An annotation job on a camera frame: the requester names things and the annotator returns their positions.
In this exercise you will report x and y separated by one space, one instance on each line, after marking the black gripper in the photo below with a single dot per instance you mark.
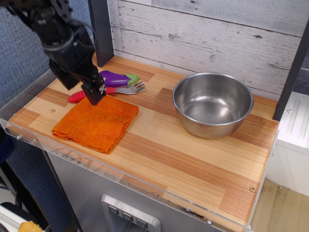
71 62

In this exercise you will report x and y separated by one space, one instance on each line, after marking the orange knitted cloth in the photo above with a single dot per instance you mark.
99 127

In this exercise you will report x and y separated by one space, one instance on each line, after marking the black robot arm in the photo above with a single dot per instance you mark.
50 19

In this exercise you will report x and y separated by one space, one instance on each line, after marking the purple toy eggplant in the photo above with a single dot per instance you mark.
112 79

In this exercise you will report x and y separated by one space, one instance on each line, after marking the clear acrylic front guard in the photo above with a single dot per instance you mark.
41 146

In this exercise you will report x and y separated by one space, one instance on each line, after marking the stainless steel cabinet front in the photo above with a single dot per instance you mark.
84 187

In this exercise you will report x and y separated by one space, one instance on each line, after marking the stainless steel bowl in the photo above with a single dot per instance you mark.
212 105

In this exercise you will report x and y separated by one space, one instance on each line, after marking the silver button control panel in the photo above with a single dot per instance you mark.
124 217

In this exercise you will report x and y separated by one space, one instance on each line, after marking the white side counter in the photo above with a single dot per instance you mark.
288 165

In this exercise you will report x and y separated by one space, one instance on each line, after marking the red handled metal fork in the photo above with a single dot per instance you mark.
132 89

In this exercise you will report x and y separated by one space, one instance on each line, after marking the dark grey left post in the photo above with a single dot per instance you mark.
100 22

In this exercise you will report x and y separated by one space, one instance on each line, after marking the dark grey post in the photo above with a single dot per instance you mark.
293 74
100 22

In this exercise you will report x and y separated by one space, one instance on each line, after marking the dark grey right post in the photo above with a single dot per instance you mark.
293 74

